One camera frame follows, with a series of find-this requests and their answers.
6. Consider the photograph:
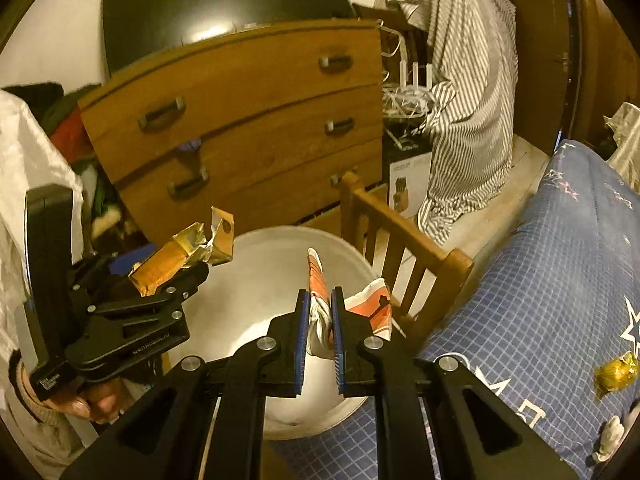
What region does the white router with cables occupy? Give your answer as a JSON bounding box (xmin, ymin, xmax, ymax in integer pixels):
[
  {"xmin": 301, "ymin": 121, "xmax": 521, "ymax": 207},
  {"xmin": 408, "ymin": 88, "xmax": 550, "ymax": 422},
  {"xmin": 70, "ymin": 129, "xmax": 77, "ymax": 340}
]
[{"xmin": 382, "ymin": 60, "xmax": 434, "ymax": 120}]

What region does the wooden chest of drawers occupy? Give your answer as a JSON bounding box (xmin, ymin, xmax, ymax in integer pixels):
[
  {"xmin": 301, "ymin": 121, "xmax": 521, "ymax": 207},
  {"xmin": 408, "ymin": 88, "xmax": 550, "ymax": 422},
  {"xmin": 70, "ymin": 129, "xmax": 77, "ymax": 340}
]
[{"xmin": 79, "ymin": 18, "xmax": 383, "ymax": 244}]

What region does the brown wooden wardrobe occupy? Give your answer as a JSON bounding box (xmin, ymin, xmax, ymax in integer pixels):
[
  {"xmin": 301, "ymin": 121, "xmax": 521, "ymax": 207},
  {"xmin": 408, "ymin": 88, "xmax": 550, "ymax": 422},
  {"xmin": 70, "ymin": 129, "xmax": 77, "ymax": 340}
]
[{"xmin": 510, "ymin": 0, "xmax": 639, "ymax": 158}]

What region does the orange white snack wrapper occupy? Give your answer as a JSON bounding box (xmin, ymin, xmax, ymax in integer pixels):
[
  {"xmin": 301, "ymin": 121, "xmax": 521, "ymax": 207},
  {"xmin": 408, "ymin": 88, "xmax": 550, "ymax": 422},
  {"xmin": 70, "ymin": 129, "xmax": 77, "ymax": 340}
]
[{"xmin": 306, "ymin": 248, "xmax": 393, "ymax": 359}]

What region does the white crumpled tissue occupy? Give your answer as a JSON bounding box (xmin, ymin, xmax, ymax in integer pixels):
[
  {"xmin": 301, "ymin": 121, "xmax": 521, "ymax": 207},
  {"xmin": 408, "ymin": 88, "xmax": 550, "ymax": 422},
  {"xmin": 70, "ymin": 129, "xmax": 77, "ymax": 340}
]
[{"xmin": 592, "ymin": 415, "xmax": 625, "ymax": 464}]

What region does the grey striped cloth cover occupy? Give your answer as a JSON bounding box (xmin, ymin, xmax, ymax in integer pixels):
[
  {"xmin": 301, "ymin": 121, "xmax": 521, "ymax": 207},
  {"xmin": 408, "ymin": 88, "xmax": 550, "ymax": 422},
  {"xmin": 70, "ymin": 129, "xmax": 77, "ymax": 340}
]
[{"xmin": 378, "ymin": 0, "xmax": 518, "ymax": 244}]

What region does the white cardboard product box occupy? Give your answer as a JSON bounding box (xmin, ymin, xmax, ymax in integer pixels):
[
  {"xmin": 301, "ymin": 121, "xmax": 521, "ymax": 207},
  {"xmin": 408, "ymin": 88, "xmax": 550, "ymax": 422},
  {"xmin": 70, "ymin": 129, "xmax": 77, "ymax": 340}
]
[{"xmin": 388, "ymin": 153, "xmax": 432, "ymax": 218}]

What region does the person's left hand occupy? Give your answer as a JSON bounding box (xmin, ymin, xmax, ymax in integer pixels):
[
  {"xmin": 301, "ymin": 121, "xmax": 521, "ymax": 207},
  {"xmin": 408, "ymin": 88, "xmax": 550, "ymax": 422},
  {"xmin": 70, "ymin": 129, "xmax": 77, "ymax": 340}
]
[{"xmin": 44, "ymin": 378, "xmax": 134, "ymax": 425}]

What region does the wooden chair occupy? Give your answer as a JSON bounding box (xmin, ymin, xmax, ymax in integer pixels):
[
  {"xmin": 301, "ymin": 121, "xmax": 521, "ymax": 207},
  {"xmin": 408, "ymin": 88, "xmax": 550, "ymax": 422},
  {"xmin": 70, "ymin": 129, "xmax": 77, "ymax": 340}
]
[{"xmin": 339, "ymin": 170, "xmax": 475, "ymax": 351}]

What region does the black flat screen television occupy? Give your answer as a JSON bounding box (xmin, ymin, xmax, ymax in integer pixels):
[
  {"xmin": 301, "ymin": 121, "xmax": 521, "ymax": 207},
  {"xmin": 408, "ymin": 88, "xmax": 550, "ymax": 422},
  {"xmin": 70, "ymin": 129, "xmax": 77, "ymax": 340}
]
[{"xmin": 101, "ymin": 0, "xmax": 356, "ymax": 75}]

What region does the white shiny plastic cover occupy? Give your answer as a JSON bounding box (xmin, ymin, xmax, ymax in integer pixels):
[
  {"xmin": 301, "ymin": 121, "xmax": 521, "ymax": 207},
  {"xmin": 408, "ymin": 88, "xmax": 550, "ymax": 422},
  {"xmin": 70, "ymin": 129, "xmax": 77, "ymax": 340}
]
[{"xmin": 0, "ymin": 91, "xmax": 84, "ymax": 361}]

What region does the white plastic trash bucket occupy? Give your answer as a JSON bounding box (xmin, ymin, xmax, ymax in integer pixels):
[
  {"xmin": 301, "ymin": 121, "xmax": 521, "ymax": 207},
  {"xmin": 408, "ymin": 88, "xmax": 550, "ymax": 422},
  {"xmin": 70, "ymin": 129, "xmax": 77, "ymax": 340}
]
[{"xmin": 166, "ymin": 226, "xmax": 378, "ymax": 440}]

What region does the gold crumpled foil wrapper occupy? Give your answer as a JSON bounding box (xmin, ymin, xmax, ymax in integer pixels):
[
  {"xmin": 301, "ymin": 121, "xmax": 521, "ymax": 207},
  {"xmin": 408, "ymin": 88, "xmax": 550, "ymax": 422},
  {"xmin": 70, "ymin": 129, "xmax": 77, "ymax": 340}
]
[{"xmin": 594, "ymin": 351, "xmax": 639, "ymax": 398}]

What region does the blue checked bed sheet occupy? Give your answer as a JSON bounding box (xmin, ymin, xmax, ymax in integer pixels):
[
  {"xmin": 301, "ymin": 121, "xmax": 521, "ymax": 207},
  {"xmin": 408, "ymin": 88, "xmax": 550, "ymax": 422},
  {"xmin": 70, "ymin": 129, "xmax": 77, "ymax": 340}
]
[{"xmin": 277, "ymin": 141, "xmax": 639, "ymax": 479}]

